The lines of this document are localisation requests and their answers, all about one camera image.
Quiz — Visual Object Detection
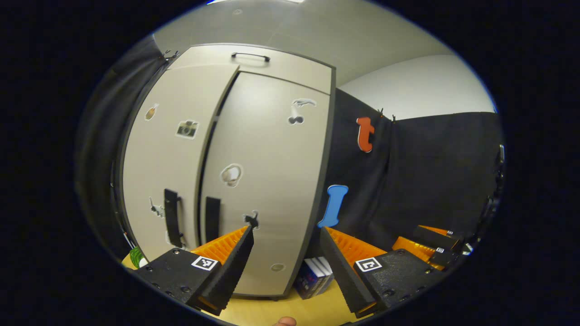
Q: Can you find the watermelon slice toy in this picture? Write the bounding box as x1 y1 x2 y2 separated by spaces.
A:
130 247 148 269

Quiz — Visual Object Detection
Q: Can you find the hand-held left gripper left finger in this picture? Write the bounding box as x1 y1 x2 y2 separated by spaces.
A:
136 225 254 316

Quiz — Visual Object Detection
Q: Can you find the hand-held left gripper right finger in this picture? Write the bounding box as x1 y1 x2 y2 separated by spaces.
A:
320 226 447 318

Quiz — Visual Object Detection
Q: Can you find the black right door handle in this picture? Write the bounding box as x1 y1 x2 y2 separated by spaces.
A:
205 196 222 243

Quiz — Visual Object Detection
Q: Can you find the white cabinet door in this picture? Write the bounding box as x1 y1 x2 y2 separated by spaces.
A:
199 72 331 297
122 63 240 263

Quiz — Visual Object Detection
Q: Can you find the black door handle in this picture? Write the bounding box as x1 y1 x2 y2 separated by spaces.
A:
205 196 222 243
164 188 183 249

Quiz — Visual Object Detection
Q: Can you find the white and grey cabinet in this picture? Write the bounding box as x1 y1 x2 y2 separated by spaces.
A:
111 43 337 300

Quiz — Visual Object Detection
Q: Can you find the white cabinet drawer front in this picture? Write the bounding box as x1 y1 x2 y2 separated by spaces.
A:
170 44 335 96

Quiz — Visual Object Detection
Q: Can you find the black left door handle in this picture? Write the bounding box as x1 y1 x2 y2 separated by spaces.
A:
164 188 183 249

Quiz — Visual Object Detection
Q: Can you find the dark navy book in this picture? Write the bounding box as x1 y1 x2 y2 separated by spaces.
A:
294 259 324 300

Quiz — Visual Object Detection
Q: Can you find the black drawer handle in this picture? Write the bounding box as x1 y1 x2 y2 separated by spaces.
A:
231 52 271 63

